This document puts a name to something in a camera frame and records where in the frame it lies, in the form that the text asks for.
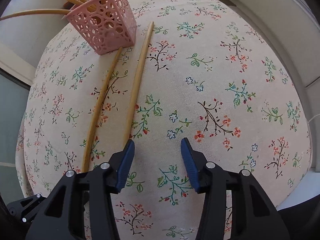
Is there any floral tablecloth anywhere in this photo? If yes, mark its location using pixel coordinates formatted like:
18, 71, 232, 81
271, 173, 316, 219
16, 0, 312, 239

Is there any pink perforated utensil basket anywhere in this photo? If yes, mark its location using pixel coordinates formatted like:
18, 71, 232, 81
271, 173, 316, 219
65, 0, 137, 55

